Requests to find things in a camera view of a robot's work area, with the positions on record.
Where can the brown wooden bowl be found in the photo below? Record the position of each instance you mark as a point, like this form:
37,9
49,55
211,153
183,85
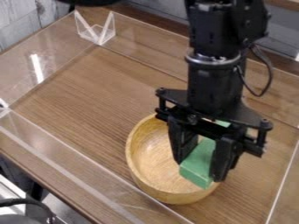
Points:
153,170

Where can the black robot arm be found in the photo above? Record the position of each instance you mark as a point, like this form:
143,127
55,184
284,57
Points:
224,28

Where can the green rectangular block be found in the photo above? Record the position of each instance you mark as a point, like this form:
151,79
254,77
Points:
195,167

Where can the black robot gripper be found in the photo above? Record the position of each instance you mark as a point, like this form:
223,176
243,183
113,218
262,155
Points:
208,109

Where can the clear acrylic tray walls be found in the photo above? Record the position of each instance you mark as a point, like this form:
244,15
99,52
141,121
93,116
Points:
77,129

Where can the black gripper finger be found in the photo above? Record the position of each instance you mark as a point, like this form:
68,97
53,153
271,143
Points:
224,157

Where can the clear acrylic corner bracket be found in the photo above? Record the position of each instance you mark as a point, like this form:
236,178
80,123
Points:
99,34

